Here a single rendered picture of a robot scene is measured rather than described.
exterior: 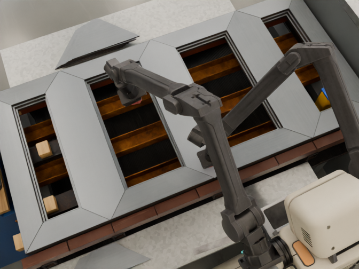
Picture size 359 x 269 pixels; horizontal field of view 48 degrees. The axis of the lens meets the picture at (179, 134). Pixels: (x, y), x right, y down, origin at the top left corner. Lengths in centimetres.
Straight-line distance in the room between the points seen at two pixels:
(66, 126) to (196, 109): 88
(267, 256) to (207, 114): 44
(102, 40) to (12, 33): 137
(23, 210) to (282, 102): 116
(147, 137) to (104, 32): 58
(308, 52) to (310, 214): 45
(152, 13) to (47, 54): 58
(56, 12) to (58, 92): 155
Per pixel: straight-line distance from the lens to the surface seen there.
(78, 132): 177
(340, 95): 126
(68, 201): 176
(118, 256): 173
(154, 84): 121
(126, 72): 136
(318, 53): 122
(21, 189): 175
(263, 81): 130
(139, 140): 190
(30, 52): 220
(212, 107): 105
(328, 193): 116
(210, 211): 178
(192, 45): 196
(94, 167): 169
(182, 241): 175
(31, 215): 170
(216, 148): 107
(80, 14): 330
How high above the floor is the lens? 241
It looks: 65 degrees down
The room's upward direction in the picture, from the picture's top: 3 degrees counter-clockwise
